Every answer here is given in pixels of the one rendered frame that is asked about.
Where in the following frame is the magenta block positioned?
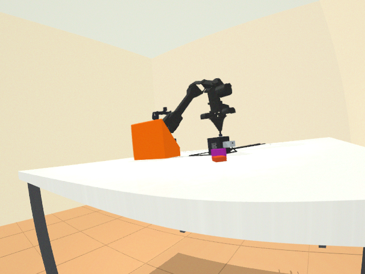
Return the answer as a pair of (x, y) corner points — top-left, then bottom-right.
(210, 148), (226, 157)

